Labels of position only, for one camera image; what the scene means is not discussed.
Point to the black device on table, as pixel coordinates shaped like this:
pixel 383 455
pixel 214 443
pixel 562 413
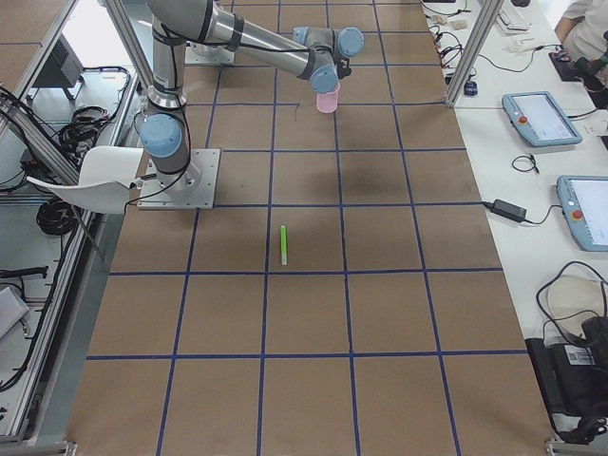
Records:
pixel 573 381

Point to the pink mesh cup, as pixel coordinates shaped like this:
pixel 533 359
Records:
pixel 328 102

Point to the lower blue teach pendant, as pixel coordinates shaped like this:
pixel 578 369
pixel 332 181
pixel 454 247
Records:
pixel 583 200

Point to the white chair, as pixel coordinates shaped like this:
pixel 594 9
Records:
pixel 104 181

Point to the aluminium frame post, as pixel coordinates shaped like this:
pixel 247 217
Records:
pixel 476 39

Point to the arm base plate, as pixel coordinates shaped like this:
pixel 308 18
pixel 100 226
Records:
pixel 196 189
pixel 208 56

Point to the green pen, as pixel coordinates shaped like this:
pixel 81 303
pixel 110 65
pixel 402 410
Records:
pixel 283 236

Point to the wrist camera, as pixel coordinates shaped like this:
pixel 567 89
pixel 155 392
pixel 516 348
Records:
pixel 343 68

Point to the person in white shirt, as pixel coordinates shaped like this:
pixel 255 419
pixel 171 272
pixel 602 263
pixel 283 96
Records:
pixel 581 29

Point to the black power adapter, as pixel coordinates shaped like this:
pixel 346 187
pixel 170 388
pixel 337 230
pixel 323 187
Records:
pixel 506 210

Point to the upper blue teach pendant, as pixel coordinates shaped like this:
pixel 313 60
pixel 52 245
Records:
pixel 539 119

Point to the blue teach pendant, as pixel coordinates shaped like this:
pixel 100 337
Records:
pixel 539 119
pixel 583 200

